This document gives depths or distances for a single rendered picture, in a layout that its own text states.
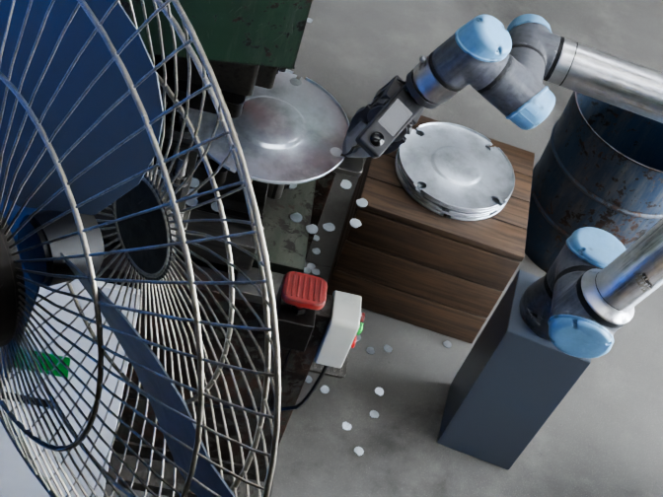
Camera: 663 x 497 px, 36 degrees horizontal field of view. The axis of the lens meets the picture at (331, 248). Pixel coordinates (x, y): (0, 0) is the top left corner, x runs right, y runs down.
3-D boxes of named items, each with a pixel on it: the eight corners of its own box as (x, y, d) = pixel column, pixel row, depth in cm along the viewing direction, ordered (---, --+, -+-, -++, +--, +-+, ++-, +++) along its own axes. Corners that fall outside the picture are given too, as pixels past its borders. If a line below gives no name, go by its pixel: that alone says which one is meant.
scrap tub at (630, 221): (632, 203, 310) (713, 85, 275) (650, 309, 282) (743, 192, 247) (503, 172, 305) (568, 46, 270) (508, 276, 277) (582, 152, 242)
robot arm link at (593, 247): (604, 274, 206) (634, 231, 196) (599, 322, 197) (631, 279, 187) (549, 253, 206) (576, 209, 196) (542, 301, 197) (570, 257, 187)
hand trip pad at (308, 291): (318, 306, 164) (329, 277, 159) (314, 335, 160) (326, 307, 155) (275, 297, 164) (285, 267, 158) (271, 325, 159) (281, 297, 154)
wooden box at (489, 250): (486, 241, 283) (535, 152, 258) (473, 344, 258) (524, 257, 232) (351, 195, 282) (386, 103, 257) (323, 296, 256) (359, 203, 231)
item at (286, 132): (317, 210, 165) (318, 207, 165) (157, 139, 167) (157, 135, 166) (370, 108, 185) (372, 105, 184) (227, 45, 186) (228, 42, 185)
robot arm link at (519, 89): (563, 74, 162) (515, 31, 158) (556, 116, 154) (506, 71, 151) (527, 101, 167) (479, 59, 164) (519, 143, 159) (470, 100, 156)
